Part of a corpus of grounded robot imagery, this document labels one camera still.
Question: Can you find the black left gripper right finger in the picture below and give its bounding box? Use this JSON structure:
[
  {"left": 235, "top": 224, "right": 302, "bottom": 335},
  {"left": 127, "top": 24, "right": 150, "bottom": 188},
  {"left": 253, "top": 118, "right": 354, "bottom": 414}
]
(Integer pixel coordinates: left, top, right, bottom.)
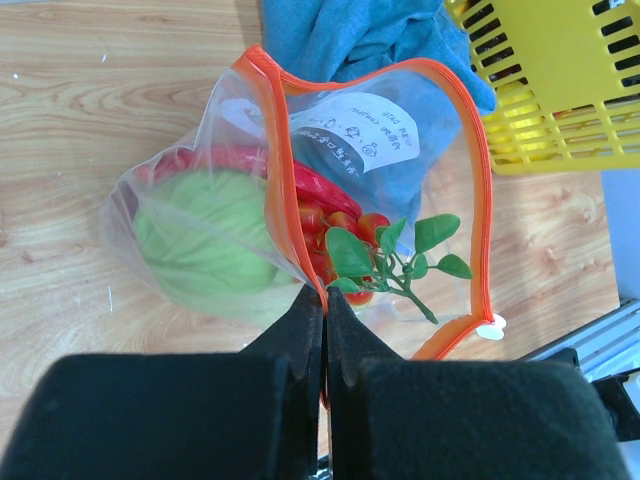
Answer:
[{"left": 326, "top": 288, "right": 629, "bottom": 479}]

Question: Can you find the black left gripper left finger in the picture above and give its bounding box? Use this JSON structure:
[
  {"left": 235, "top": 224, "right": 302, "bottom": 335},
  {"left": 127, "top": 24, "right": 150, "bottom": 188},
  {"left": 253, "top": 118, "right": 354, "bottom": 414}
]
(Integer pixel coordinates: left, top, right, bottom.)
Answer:
[{"left": 1, "top": 287, "right": 323, "bottom": 479}]

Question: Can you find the cherry tomato branch toy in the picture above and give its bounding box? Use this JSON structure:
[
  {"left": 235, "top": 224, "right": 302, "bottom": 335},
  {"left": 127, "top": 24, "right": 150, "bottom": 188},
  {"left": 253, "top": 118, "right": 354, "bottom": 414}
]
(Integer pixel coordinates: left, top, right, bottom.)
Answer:
[{"left": 297, "top": 200, "right": 475, "bottom": 327}]

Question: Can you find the red chili pepper toy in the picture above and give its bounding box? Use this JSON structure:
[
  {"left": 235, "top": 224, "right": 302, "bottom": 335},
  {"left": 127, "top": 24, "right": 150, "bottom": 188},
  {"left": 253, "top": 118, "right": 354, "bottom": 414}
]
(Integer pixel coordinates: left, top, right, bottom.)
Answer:
[{"left": 134, "top": 146, "right": 362, "bottom": 219}]

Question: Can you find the clear zip top bag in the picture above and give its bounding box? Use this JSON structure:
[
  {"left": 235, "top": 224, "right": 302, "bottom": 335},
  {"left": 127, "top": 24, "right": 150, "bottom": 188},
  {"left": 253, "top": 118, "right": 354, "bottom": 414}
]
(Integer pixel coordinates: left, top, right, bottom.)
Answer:
[{"left": 99, "top": 46, "right": 504, "bottom": 360}]

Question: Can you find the blue crumpled cloth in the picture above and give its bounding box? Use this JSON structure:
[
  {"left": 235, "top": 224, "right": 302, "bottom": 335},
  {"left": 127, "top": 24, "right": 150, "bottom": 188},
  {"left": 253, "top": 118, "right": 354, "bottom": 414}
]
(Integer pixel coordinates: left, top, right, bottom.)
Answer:
[{"left": 262, "top": 1, "right": 496, "bottom": 222}]

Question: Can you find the yellow plastic basket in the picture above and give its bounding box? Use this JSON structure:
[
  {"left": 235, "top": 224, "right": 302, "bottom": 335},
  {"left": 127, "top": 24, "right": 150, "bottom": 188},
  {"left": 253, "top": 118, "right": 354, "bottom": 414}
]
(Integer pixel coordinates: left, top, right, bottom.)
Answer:
[{"left": 445, "top": 1, "right": 639, "bottom": 175}]

